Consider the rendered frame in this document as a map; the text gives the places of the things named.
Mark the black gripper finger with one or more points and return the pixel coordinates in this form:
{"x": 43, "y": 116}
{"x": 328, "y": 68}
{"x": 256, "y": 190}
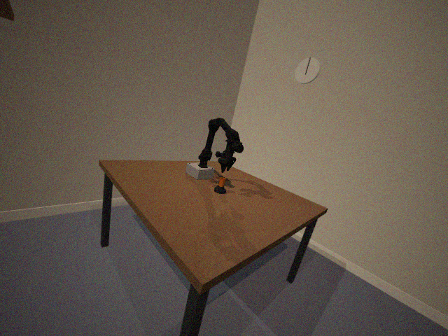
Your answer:
{"x": 223, "y": 166}
{"x": 229, "y": 165}

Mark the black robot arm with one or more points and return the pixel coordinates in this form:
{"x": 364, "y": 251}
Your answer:
{"x": 233, "y": 141}

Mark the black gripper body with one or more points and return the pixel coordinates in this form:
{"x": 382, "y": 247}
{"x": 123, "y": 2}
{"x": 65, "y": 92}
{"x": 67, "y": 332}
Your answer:
{"x": 227, "y": 157}

